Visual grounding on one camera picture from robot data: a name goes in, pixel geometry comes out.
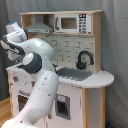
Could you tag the grey dishwasher panel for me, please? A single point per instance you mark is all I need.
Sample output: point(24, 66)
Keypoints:
point(62, 106)

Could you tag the wooden toy kitchen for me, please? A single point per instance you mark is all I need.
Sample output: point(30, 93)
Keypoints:
point(87, 97)

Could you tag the toy microwave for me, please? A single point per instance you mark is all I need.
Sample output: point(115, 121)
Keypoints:
point(73, 23)

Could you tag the black toy faucet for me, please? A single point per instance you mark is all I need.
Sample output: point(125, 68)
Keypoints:
point(81, 63)

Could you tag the grey toy sink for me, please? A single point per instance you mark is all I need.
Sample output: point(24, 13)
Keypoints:
point(73, 74)

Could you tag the toy oven door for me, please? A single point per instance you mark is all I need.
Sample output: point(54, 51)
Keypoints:
point(22, 100)

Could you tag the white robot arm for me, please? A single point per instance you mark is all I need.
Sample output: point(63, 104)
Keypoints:
point(37, 62)

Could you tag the grey range hood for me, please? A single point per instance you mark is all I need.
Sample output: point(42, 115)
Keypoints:
point(42, 23)

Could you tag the red left stove knob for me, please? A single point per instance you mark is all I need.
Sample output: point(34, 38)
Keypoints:
point(15, 78)

